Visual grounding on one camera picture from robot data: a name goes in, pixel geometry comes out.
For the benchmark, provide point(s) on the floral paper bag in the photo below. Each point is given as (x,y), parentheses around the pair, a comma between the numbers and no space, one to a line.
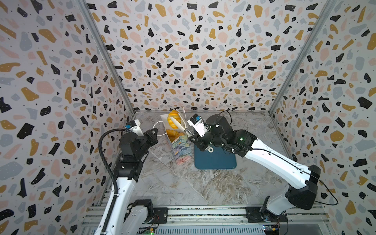
(181,147)

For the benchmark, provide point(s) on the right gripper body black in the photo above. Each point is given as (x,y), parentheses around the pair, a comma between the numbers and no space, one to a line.
(209,140)

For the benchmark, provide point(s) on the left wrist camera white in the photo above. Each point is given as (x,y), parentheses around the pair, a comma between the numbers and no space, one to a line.
(134,126)

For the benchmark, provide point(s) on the white metal tongs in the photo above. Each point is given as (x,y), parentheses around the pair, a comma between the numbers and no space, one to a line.
(183,127)

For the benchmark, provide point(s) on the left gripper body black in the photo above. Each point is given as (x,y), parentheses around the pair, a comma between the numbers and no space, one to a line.
(144,148)

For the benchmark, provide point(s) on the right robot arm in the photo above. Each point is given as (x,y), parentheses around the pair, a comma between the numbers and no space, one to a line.
(302,181)

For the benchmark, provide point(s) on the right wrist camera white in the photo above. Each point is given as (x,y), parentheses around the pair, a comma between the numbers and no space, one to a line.
(198,124)

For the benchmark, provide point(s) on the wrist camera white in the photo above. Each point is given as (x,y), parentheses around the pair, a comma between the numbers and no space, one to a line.
(198,124)
(134,126)

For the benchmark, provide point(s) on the teal tray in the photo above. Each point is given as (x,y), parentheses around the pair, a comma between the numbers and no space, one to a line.
(217,160)

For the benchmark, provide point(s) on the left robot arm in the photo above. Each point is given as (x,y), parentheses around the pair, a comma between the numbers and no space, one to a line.
(122,217)

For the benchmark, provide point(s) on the large seeded oval bread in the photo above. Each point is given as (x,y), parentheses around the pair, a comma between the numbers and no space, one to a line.
(173,135)

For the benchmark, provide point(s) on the striped bun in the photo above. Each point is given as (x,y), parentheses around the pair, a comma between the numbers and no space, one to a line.
(174,119)

